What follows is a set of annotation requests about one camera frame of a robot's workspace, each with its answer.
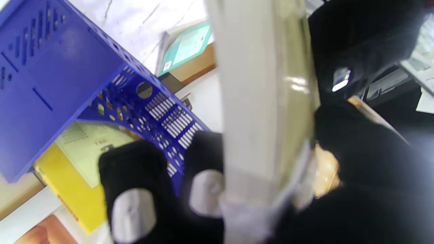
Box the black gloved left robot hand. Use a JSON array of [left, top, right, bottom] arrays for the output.
[[308, 0, 429, 102]]

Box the blue perforated plastic file holder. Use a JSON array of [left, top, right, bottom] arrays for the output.
[[0, 0, 211, 197]]

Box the beige and white cover book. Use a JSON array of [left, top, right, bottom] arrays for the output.
[[203, 0, 321, 244]]

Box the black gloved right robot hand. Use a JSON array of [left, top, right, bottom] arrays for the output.
[[98, 98, 434, 244]]

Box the yellow cover book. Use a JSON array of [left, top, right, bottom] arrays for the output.
[[34, 121, 141, 235]]

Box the teal cover book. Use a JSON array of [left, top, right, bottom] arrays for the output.
[[157, 19, 214, 77]]

